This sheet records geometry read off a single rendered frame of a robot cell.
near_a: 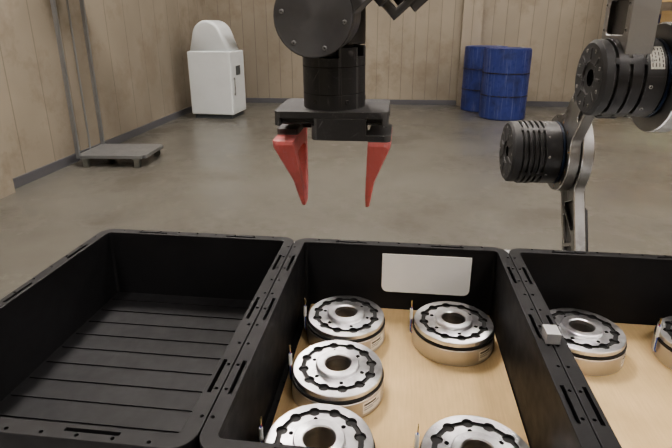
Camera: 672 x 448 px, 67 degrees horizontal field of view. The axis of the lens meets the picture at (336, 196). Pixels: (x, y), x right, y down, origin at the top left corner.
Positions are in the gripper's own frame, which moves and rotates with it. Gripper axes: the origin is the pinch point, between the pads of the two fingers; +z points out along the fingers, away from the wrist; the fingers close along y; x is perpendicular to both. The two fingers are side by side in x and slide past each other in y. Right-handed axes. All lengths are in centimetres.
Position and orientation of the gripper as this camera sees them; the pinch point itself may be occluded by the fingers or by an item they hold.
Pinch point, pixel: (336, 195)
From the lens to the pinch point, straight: 50.6
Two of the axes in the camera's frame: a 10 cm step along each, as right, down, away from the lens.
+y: 9.9, 0.3, -1.2
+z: 0.1, 9.3, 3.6
